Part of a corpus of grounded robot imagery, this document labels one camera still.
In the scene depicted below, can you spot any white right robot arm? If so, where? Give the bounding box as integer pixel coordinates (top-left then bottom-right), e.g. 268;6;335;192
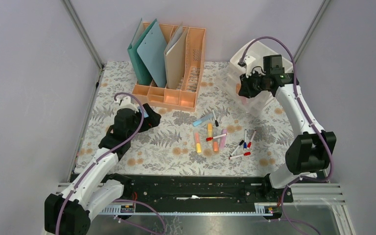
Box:
238;54;336;202

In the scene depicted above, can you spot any black cap whiteboard marker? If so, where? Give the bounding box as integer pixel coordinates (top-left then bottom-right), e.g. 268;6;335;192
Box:
212;109;219;127

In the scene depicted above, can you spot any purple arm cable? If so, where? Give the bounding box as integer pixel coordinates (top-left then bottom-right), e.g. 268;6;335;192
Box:
238;36;334;235
54;92;167;235

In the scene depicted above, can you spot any orange plastic file organizer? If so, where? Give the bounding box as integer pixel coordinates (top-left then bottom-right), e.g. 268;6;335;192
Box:
132;22;206;112

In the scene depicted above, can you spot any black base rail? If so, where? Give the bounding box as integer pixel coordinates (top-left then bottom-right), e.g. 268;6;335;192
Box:
70;174;328;214

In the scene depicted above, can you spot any red cap marker lowest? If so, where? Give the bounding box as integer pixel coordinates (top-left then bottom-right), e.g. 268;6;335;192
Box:
229;152;251;160

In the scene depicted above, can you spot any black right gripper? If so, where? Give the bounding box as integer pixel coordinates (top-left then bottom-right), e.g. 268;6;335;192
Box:
238;70;269;99

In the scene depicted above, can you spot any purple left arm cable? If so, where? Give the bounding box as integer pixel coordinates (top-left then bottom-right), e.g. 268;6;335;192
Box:
54;92;167;235

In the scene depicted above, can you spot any red cap marker upper right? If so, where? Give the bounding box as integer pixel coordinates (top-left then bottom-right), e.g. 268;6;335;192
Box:
247;130;257;149

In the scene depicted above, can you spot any white plastic drawer unit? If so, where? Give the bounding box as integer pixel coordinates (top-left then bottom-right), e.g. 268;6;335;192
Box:
223;39;303;122

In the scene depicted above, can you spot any tan kraft folder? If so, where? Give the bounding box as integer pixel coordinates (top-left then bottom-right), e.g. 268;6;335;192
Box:
164;23;188;90

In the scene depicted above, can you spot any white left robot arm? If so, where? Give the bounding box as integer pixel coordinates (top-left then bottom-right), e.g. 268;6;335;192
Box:
44;103;161;235

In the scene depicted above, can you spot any floral table cloth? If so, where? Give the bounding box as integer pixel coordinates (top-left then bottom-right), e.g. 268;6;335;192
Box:
74;60;307;178

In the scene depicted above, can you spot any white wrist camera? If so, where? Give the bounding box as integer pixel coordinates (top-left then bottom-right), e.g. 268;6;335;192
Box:
115;96;139;113
238;56;257;68

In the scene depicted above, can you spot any red cap marker on highlighters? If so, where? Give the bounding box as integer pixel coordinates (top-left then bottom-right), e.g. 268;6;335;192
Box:
206;133;227;141

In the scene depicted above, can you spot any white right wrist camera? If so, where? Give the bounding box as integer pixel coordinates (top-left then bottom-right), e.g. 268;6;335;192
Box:
238;56;257;68

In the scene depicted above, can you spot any light blue folder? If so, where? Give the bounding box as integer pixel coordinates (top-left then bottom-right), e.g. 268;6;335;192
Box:
137;19;167;88

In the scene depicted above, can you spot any black cap marker right group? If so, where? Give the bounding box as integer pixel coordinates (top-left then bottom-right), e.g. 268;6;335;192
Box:
229;140;244;157

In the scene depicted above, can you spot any green folder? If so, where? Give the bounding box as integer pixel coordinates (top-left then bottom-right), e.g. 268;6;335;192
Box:
127;18;157;86

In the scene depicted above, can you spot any blue cap marker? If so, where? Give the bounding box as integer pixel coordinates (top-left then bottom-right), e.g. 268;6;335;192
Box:
243;129;248;149

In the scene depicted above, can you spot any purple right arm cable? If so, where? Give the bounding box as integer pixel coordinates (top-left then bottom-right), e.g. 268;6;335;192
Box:
238;36;334;235

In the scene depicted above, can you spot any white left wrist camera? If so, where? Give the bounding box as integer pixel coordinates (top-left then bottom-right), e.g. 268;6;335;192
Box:
115;96;139;113

